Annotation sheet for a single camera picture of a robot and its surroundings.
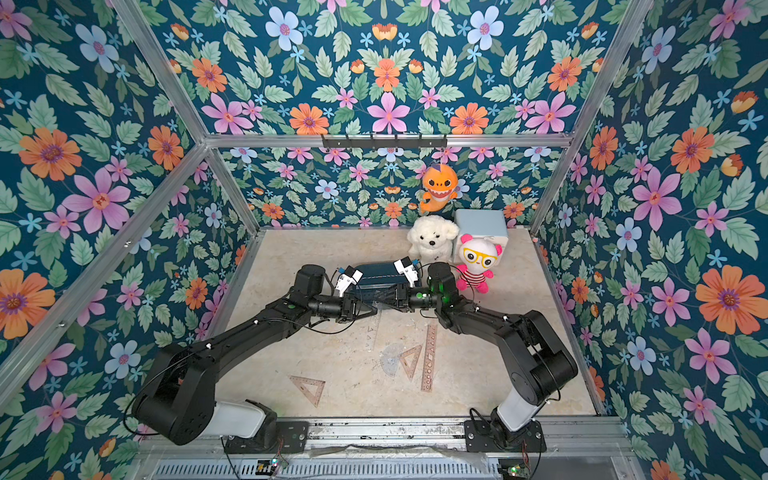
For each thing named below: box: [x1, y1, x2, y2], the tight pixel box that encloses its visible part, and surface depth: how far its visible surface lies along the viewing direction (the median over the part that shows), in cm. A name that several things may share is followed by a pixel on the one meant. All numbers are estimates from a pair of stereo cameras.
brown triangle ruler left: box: [288, 374, 326, 408], surface depth 84 cm
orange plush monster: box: [420, 164, 458, 214], surface depth 99 cm
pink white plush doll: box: [456, 234, 503, 293], surface depth 97 cm
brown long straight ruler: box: [421, 325, 438, 392], surface depth 88 cm
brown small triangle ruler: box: [399, 344, 423, 381], surface depth 88 cm
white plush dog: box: [407, 214, 459, 264], surface depth 97 cm
